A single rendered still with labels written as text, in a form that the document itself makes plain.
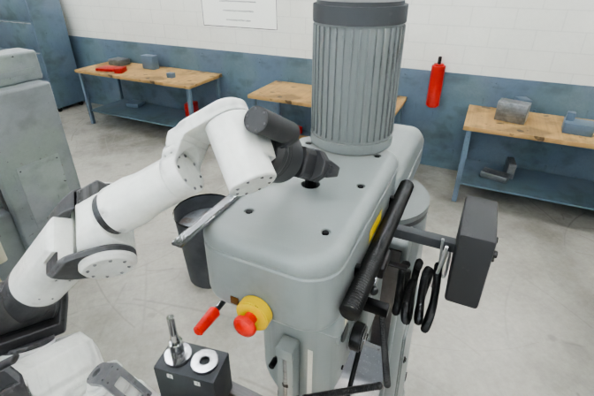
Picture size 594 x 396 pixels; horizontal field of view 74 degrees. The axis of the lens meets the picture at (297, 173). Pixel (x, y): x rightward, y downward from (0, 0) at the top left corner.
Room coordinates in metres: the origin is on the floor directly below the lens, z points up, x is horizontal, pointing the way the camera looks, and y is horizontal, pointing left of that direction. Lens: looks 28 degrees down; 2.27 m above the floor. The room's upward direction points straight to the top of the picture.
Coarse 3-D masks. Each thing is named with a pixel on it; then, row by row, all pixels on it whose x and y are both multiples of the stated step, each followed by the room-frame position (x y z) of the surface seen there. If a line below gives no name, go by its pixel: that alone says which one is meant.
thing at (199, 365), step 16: (192, 352) 0.91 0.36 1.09; (208, 352) 0.90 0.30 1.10; (224, 352) 0.91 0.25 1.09; (160, 368) 0.85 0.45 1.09; (176, 368) 0.85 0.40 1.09; (192, 368) 0.84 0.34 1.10; (208, 368) 0.84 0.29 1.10; (224, 368) 0.86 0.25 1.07; (160, 384) 0.85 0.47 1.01; (176, 384) 0.83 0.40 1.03; (192, 384) 0.81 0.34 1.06; (208, 384) 0.80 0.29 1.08; (224, 384) 0.85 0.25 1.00
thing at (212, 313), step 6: (216, 306) 0.53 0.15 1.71; (222, 306) 0.54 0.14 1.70; (210, 312) 0.51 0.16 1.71; (216, 312) 0.52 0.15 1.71; (204, 318) 0.50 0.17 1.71; (210, 318) 0.50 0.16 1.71; (216, 318) 0.51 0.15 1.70; (198, 324) 0.49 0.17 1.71; (204, 324) 0.49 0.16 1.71; (210, 324) 0.50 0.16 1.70; (198, 330) 0.48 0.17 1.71; (204, 330) 0.48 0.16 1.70
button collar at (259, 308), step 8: (248, 296) 0.48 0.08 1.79; (240, 304) 0.47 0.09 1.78; (248, 304) 0.46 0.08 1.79; (256, 304) 0.46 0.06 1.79; (264, 304) 0.46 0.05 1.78; (240, 312) 0.47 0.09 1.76; (256, 312) 0.45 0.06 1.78; (264, 312) 0.45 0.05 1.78; (264, 320) 0.45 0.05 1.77; (256, 328) 0.45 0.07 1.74; (264, 328) 0.45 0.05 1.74
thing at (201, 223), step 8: (224, 200) 0.60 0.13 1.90; (232, 200) 0.60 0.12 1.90; (216, 208) 0.58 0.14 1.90; (224, 208) 0.58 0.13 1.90; (208, 216) 0.55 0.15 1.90; (216, 216) 0.56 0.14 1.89; (200, 224) 0.53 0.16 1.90; (208, 224) 0.53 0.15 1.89; (184, 232) 0.50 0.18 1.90; (192, 232) 0.50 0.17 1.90; (176, 240) 0.48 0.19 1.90; (184, 240) 0.48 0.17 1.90
